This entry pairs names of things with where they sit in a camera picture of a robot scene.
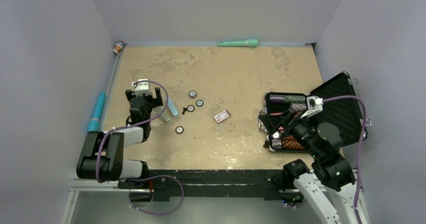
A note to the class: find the orange poker chip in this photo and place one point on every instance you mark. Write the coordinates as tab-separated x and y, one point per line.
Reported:
179	129
190	108

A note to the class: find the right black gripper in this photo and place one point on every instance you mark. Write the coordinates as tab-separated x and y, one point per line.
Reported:
286	120

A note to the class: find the green stapler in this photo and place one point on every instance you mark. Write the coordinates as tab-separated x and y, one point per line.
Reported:
165	116

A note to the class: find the orange poker chip upper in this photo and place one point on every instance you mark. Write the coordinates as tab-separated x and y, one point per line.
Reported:
190	108

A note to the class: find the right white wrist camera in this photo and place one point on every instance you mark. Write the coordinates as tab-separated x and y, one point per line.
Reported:
314	106

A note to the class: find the blue toy microphone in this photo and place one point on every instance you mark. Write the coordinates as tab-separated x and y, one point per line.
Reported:
97	113

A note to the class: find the mint green toy microphone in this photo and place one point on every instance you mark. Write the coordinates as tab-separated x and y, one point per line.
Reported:
240	43

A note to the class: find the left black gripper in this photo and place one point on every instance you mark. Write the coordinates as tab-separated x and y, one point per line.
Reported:
154	102

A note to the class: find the orange poker chip lower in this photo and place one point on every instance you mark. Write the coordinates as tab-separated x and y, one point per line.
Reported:
179	129

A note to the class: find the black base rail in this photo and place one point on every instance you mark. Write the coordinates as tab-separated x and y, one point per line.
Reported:
266	184

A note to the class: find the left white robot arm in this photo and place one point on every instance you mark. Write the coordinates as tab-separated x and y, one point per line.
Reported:
102	154

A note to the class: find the blue stapler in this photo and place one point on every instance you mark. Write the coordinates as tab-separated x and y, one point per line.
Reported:
172	108

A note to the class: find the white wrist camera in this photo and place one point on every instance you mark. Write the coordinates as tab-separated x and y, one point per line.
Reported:
141	87
314	106

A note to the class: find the blue green poker chip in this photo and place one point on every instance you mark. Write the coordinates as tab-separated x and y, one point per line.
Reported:
199	103

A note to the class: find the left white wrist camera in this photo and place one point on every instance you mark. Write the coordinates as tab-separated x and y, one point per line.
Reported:
141	87

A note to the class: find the small orange toy bottle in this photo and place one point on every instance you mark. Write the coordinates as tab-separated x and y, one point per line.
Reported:
119	46

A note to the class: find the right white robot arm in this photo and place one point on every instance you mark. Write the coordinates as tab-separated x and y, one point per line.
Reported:
329	186

